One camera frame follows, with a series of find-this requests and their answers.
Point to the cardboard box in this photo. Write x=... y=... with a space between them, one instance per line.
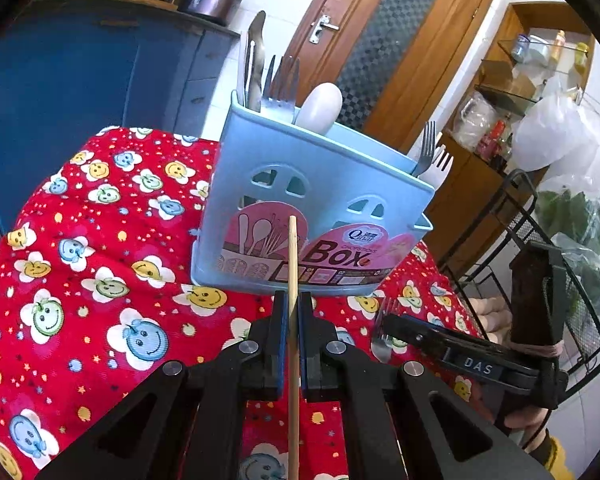
x=507 y=82

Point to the clear plastic container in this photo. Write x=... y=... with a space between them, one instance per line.
x=530 y=49

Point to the pile of eggs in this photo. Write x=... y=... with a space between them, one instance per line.
x=490 y=315

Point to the dark rice cooker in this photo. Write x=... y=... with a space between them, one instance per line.
x=210 y=2

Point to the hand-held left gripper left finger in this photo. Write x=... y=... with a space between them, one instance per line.
x=280 y=340

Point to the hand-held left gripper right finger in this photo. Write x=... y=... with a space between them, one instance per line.
x=305 y=345

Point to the wooden shelf unit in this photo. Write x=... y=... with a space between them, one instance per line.
x=475 y=200

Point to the light blue plastic utensil holder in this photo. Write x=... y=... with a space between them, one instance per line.
x=260 y=150

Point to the beige plastic spoon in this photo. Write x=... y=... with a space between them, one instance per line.
x=320 y=107

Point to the red packets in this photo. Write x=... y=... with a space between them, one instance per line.
x=495 y=142

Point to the blue kitchen counter cabinet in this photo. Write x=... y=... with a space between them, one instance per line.
x=80 y=70

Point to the red smiley flower tablecloth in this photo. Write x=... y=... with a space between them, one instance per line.
x=105 y=260

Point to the clear bag with white contents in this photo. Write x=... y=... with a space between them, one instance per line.
x=475 y=120

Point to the yellow bottle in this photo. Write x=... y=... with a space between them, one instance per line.
x=581 y=57
x=560 y=41

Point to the wooden chopstick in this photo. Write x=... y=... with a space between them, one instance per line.
x=292 y=260

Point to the person's right hand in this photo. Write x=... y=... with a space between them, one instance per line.
x=522 y=420

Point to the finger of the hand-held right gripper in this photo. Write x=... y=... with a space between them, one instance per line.
x=415 y=335

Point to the person's right forearm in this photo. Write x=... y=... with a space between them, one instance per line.
x=560 y=460

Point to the metal fork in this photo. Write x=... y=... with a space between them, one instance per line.
x=280 y=95
x=425 y=155
x=380 y=350

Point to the wooden door with glass pane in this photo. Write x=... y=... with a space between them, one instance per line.
x=340 y=0

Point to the white plastic bag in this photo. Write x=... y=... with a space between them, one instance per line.
x=550 y=135

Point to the bagged green vegetables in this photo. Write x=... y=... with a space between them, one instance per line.
x=575 y=215

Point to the metal table knife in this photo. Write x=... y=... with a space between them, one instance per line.
x=255 y=60

